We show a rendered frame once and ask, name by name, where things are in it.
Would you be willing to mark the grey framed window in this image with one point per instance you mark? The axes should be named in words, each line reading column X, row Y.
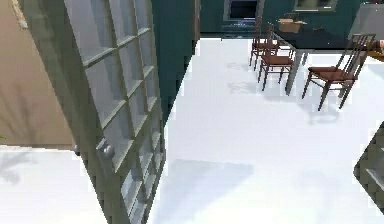
column 315, row 4

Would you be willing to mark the silver round door knob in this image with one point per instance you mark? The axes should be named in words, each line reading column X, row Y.
column 107, row 150

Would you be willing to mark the brown cardboard box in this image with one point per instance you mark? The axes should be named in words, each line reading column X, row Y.
column 290, row 25

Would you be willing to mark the grey dining table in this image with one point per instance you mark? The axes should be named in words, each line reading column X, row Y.
column 295, row 65

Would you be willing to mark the grey glass-paned room door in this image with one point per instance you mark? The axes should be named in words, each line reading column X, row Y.
column 110, row 83

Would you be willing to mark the brown wooden chair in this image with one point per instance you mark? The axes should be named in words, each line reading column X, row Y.
column 275, row 60
column 333, row 74
column 260, row 45

